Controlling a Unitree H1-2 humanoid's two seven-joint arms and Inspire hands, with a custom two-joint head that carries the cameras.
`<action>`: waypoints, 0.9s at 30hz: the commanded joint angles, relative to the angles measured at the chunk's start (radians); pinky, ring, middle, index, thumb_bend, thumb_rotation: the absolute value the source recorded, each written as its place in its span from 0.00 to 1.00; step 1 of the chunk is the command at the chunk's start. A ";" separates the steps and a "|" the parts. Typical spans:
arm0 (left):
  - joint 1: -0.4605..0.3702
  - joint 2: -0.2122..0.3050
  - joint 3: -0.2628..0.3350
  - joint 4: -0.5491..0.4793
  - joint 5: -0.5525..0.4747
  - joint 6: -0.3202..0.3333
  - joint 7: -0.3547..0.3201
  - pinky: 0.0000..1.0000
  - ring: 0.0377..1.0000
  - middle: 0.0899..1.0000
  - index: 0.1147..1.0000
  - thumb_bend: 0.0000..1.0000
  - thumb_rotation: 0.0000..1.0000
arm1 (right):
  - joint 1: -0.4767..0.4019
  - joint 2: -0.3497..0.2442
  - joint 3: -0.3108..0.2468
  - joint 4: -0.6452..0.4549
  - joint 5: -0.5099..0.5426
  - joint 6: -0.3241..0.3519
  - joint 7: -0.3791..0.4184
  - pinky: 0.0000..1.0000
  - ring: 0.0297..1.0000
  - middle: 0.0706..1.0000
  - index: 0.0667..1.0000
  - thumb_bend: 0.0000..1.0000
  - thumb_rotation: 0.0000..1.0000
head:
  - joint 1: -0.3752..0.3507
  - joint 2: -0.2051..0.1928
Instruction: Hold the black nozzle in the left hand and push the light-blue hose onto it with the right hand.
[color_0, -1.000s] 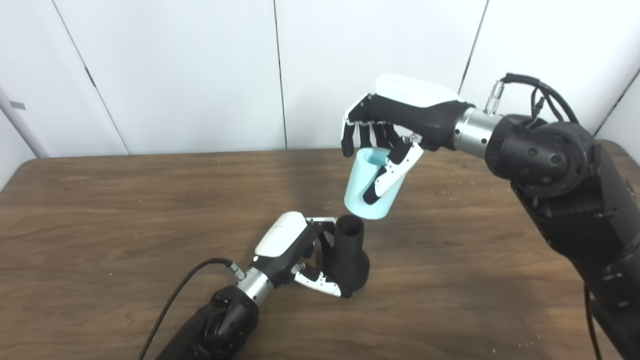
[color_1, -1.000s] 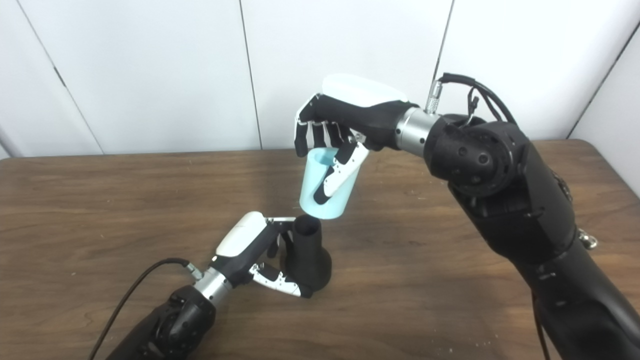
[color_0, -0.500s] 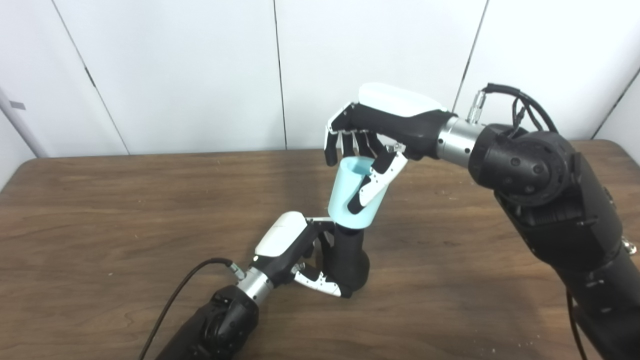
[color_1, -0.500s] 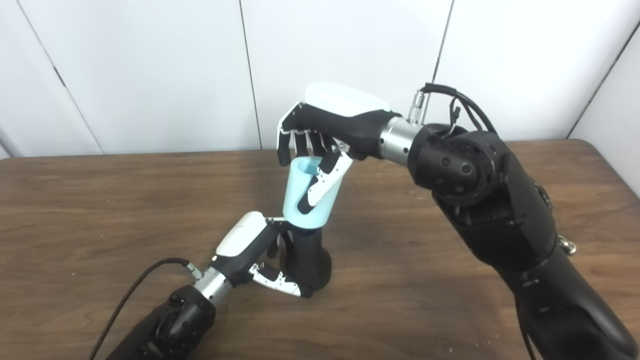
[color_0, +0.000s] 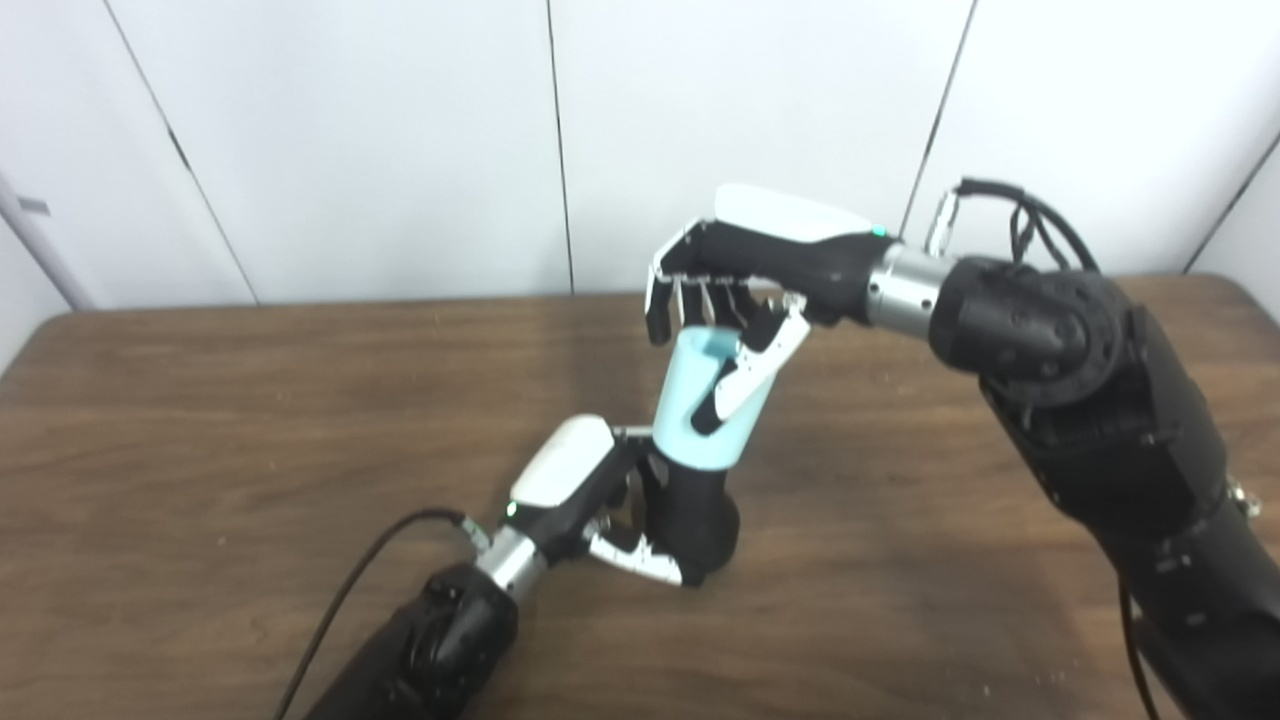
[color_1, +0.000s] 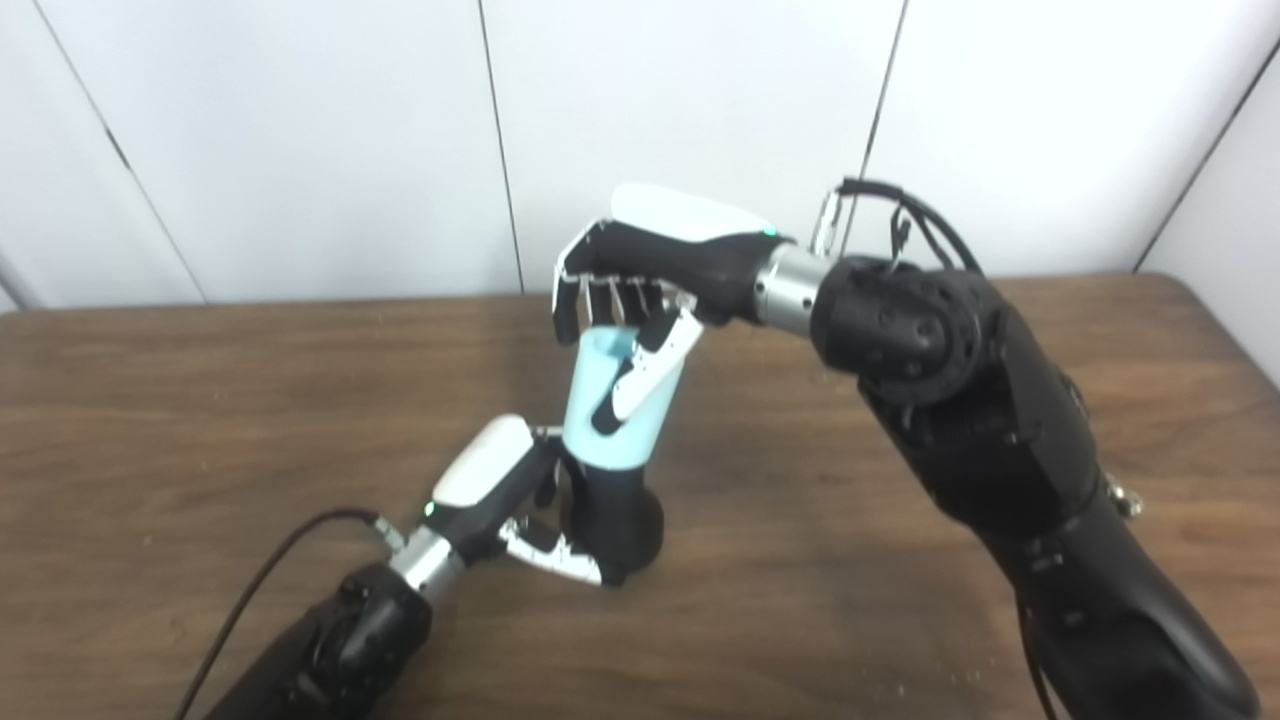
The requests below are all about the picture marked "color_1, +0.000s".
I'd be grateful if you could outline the black nozzle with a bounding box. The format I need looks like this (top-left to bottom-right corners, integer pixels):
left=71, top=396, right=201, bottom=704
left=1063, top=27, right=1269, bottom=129
left=560, top=455, right=666, bottom=587

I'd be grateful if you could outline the white and black right hand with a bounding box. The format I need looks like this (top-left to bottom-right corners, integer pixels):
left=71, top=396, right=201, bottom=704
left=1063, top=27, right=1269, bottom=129
left=552, top=183, right=796, bottom=436

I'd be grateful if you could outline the light-blue hose piece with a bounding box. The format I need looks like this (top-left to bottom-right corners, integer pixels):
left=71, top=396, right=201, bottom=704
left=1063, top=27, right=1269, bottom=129
left=562, top=332, right=691, bottom=472

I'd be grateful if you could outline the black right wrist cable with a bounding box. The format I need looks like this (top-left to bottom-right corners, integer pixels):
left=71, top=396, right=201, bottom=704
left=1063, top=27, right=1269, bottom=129
left=812, top=178, right=986, bottom=277

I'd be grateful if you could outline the white and black left hand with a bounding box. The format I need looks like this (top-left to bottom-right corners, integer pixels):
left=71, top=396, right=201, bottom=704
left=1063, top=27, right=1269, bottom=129
left=425, top=414, right=606, bottom=587

